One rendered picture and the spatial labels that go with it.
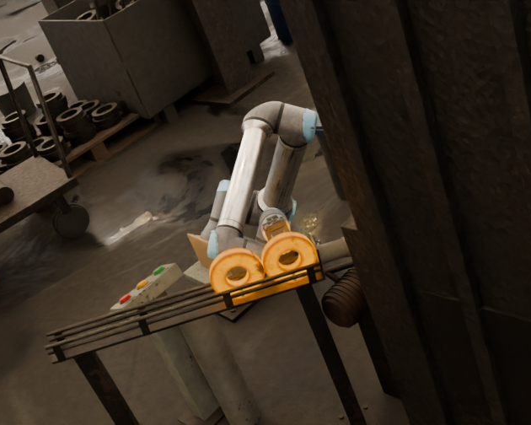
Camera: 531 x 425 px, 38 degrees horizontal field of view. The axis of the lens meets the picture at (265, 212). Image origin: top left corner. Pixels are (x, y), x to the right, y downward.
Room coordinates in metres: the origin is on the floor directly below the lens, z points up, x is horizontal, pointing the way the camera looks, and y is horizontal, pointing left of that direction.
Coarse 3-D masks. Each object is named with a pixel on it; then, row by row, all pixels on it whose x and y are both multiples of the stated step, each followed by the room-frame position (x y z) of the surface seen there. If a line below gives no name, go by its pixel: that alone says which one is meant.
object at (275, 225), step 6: (276, 216) 2.07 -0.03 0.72; (282, 216) 2.03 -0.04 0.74; (270, 222) 2.03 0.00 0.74; (276, 222) 1.99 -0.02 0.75; (282, 222) 1.98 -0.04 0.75; (264, 228) 2.02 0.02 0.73; (270, 228) 1.98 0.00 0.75; (276, 228) 1.98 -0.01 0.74; (282, 228) 1.98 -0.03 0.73; (270, 234) 1.97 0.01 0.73; (276, 234) 1.98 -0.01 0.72
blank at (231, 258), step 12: (228, 252) 1.86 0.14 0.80; (240, 252) 1.85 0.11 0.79; (252, 252) 1.87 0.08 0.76; (216, 264) 1.85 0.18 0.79; (228, 264) 1.85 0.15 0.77; (240, 264) 1.85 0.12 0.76; (252, 264) 1.85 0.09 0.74; (216, 276) 1.85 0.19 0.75; (252, 276) 1.85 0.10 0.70; (216, 288) 1.85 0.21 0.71; (228, 288) 1.85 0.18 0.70
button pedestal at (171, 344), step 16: (176, 272) 2.20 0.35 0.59; (144, 288) 2.15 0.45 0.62; (160, 288) 2.16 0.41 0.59; (128, 304) 2.10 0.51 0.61; (160, 336) 2.14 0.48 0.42; (176, 336) 2.17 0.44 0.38; (160, 352) 2.19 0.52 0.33; (176, 352) 2.16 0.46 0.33; (176, 368) 2.14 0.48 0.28; (192, 368) 2.17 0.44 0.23; (176, 384) 2.19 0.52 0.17; (192, 384) 2.16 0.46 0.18; (208, 384) 2.19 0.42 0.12; (192, 400) 2.15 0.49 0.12; (208, 400) 2.17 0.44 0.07; (192, 416) 2.19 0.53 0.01; (208, 416) 2.15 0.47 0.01
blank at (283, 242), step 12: (276, 240) 1.85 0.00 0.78; (288, 240) 1.85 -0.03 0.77; (300, 240) 1.85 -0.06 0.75; (264, 252) 1.86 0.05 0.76; (276, 252) 1.85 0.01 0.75; (300, 252) 1.85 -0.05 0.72; (312, 252) 1.85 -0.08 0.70; (264, 264) 1.85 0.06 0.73; (276, 264) 1.85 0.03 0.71; (300, 264) 1.85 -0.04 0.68; (288, 276) 1.85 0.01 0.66
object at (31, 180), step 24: (24, 120) 4.52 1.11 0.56; (48, 120) 4.01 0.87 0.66; (24, 168) 4.40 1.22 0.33; (48, 168) 4.25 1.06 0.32; (0, 192) 3.98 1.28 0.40; (24, 192) 4.04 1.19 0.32; (48, 192) 3.91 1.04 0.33; (0, 216) 3.86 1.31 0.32; (24, 216) 3.83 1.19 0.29; (72, 216) 3.94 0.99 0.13
